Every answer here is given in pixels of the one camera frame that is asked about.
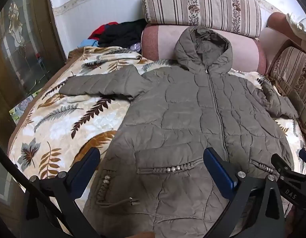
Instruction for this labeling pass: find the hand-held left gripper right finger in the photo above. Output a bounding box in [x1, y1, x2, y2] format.
[203, 147, 286, 238]

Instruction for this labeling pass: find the pink bolster cushion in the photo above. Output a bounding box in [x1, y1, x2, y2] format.
[141, 24, 267, 74]

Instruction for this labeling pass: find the red cloth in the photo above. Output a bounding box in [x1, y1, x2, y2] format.
[88, 22, 119, 40]

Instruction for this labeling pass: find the leaf print blanket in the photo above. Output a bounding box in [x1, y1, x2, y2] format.
[8, 46, 306, 219]

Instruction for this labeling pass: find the striped floral cushion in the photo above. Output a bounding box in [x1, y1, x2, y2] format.
[141, 0, 262, 39]

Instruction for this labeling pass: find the striped floral sofa armrest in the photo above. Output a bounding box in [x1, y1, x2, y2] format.
[267, 40, 306, 139]

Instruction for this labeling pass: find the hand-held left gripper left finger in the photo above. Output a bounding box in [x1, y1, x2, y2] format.
[20, 147, 104, 238]

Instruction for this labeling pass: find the light blue cloth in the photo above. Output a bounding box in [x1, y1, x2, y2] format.
[77, 38, 100, 48]

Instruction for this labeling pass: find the black cloth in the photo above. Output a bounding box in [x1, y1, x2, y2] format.
[97, 18, 147, 49]

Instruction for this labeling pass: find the wooden door with glass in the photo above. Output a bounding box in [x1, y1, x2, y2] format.
[0, 0, 69, 228]

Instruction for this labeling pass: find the olive hooded puffer jacket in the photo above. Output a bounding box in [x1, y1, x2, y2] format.
[59, 26, 300, 238]

